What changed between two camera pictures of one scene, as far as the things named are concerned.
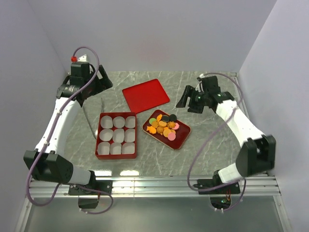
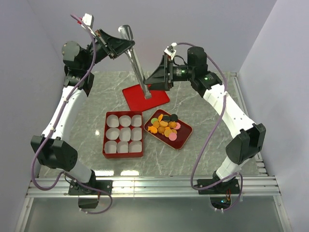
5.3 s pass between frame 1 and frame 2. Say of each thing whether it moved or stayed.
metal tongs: moved
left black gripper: moved
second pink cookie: stayed
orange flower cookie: stayed
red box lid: stayed
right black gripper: moved
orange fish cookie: stayed
